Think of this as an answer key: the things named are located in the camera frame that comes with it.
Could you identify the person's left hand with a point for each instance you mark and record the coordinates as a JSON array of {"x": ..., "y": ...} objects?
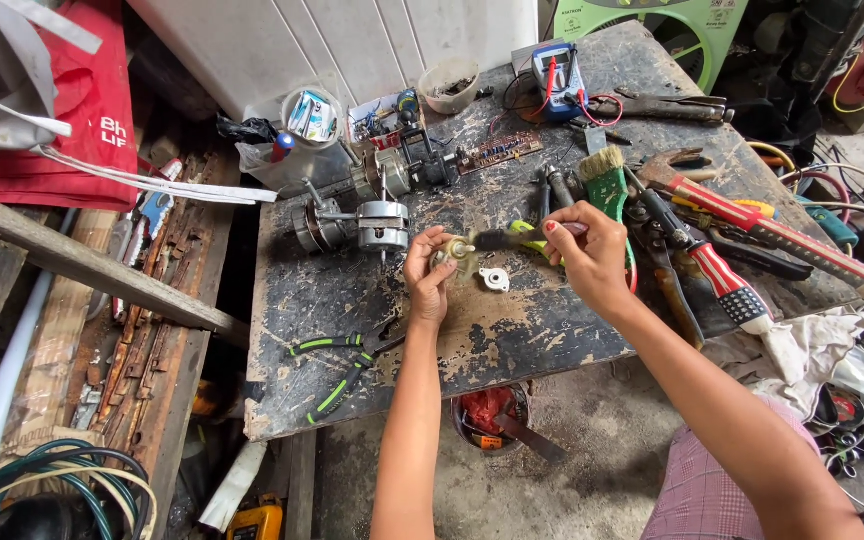
[{"x": 423, "y": 289}]

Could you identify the person's right hand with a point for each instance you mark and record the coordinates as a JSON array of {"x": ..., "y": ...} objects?
[{"x": 597, "y": 259}]

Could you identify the small beige gear part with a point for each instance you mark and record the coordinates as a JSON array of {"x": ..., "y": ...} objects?
[{"x": 462, "y": 253}]

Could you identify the small black-bristle brush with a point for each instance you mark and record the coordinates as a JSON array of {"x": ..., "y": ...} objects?
[{"x": 503, "y": 238}]

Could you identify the white plastic fan part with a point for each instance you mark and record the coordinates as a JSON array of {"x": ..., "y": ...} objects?
[{"x": 494, "y": 279}]

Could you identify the silver fan motor with shaft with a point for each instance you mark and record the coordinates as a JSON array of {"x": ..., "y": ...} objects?
[{"x": 372, "y": 223}]

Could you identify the green and black pliers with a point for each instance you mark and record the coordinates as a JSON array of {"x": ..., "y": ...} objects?
[{"x": 342, "y": 375}]

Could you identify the fan motor with gearbox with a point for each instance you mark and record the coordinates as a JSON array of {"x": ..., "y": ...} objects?
[{"x": 383, "y": 172}]

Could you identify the tin can with red scraps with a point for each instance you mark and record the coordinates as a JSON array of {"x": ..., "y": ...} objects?
[{"x": 488, "y": 416}]

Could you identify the brown circuit board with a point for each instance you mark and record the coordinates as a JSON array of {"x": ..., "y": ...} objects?
[{"x": 499, "y": 151}]

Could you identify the red multimeter lead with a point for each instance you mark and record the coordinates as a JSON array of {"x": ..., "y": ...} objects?
[{"x": 606, "y": 112}]

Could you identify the steel locking pliers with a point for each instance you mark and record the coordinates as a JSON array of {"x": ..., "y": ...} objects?
[{"x": 664, "y": 106}]

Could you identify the red pipe wrench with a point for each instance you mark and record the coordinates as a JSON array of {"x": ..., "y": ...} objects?
[{"x": 766, "y": 229}]

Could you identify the white tray of electronic parts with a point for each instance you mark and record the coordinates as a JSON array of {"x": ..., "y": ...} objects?
[{"x": 372, "y": 124}]

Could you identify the blue digital multimeter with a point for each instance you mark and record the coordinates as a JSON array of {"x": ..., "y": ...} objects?
[{"x": 558, "y": 79}]

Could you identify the clear plastic bag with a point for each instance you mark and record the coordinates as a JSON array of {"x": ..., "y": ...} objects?
[{"x": 267, "y": 169}]

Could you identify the plastic cup of screws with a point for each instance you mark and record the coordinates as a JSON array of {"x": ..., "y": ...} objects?
[{"x": 449, "y": 88}]

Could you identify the clear tub with packets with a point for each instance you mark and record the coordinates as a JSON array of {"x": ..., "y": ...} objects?
[{"x": 312, "y": 116}]

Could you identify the white rag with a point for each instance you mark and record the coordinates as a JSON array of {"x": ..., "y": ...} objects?
[{"x": 799, "y": 345}]

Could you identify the black plastic bag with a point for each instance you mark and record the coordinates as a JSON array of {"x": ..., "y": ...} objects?
[{"x": 248, "y": 130}]

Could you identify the green fan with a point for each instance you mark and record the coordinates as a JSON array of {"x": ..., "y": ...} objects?
[{"x": 664, "y": 30}]

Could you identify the person's pink chequered clothing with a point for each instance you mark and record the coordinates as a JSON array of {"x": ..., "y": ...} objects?
[{"x": 702, "y": 487}]

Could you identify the white appliance casing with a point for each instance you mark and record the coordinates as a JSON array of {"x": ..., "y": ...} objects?
[{"x": 327, "y": 45}]

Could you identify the rusty metal strips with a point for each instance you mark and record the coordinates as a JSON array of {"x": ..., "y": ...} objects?
[{"x": 151, "y": 315}]

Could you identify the yellow device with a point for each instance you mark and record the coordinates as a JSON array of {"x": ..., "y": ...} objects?
[{"x": 256, "y": 523}]

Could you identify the wooden plank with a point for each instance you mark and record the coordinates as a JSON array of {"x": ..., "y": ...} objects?
[{"x": 79, "y": 259}]

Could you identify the red cloth bag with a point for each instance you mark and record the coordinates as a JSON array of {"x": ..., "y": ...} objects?
[{"x": 91, "y": 112}]

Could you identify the white plastic pipe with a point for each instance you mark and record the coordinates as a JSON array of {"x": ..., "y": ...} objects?
[{"x": 4, "y": 382}]

